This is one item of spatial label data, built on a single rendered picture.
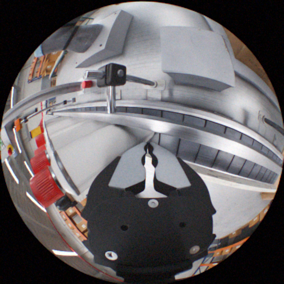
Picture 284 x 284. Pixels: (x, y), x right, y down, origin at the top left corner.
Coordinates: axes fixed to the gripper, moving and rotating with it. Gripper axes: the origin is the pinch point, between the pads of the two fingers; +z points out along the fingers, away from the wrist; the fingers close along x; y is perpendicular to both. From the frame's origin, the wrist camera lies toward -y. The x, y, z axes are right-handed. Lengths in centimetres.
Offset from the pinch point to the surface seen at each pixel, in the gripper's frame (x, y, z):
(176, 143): 5.3, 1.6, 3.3
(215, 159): 12.5, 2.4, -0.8
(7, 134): -54, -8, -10
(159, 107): 2.0, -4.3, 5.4
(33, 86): -725, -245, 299
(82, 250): -233, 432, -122
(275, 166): 16.0, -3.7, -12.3
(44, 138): -25.8, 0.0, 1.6
